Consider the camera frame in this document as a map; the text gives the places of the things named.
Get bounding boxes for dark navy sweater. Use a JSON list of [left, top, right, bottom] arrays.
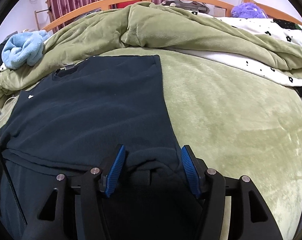
[[0, 55, 186, 239]]

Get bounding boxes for green fleece bed sheet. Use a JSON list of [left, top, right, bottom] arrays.
[[0, 47, 302, 240]]

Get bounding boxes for white black flower quilt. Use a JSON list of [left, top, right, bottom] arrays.
[[168, 17, 302, 99]]

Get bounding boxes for light blue fleece garment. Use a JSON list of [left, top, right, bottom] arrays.
[[0, 30, 50, 71]]

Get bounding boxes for green fleece duvet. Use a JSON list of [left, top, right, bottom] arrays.
[[0, 1, 302, 108]]

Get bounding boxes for purple plush toy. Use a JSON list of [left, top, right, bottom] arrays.
[[231, 2, 268, 19]]

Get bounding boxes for cluttered desk items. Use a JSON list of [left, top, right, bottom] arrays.
[[160, 0, 226, 17]]

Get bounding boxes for white charger with cable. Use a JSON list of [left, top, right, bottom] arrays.
[[0, 95, 19, 119]]

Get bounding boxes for wooden rack by wall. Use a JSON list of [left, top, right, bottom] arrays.
[[34, 9, 52, 30]]

